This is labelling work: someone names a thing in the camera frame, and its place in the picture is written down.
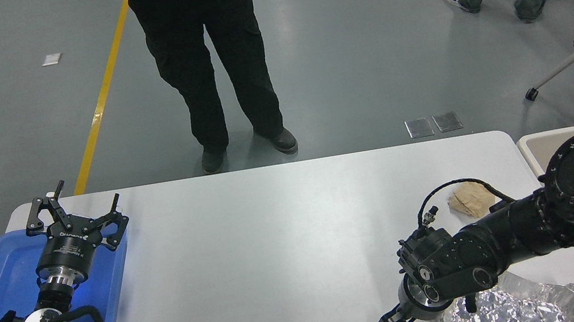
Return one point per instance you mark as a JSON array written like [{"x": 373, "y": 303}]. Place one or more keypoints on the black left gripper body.
[{"x": 68, "y": 252}]

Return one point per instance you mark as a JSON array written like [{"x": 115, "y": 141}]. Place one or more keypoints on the foil plate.
[{"x": 496, "y": 318}]

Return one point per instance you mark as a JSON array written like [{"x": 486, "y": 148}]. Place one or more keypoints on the silver floor plate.
[
  {"x": 419, "y": 127},
  {"x": 448, "y": 121}
]

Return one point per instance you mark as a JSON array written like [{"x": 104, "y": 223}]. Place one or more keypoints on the crumpled tan paper ball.
[{"x": 469, "y": 201}]

